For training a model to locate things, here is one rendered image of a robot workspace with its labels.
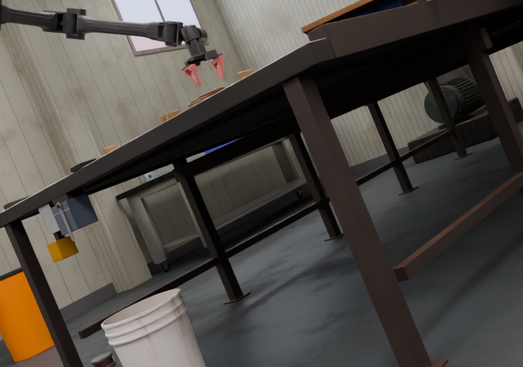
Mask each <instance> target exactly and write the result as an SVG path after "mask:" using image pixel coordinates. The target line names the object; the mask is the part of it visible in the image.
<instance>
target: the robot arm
mask: <svg viewBox="0 0 523 367"><path fill-rule="evenodd" d="M5 23H15V24H22V25H28V26H38V27H40V28H41V29H43V31H44V32H51V33H65V39H66V38H68V39H76V40H85V34H87V33H109V34H117V35H125V36H134V37H146V38H149V39H151V40H157V41H160V42H164V44H165V46H168V47H177V45H180V46H181V44H182V41H184V42H185V44H186V46H187V49H188V51H189V54H190V55H191V57H190V58H189V59H188V60H187V61H186V62H185V63H184V64H185V67H184V68H183V69H181V70H182V72H183V73H184V74H185V75H186V76H187V77H189V78H190V79H191V80H192V81H193V82H194V83H195V84H196V85H197V86H198V87H199V86H201V83H200V80H199V77H198V72H197V68H196V67H197V66H199V65H200V64H201V63H200V62H201V61H208V60H210V59H212V60H213V61H212V62H210V63H211V65H212V67H213V68H214V69H215V71H216V73H217V74H218V76H219V77H220V78H221V79H223V58H224V56H223V53H222V54H217V52H216V50H212V51H206V49H205V46H204V43H205V42H206V40H207V37H208V35H207V32H206V31H205V30H204V29H202V28H198V27H196V25H189V26H186V25H184V26H183V23H182V22H176V21H166V22H165V23H163V22H150V23H133V22H125V21H115V20H106V19H93V18H90V17H88V16H86V9H75V8H66V12H56V11H46V10H44V11H43V12H31V11H26V10H22V9H13V8H9V7H8V6H6V5H4V4H2V0H0V31H1V24H5ZM61 23H62V24H61ZM218 62H219V67H218ZM219 69H220V71H219ZM191 72H192V73H193V75H194V76H195V78H194V76H193V75H192V74H191Z"/></svg>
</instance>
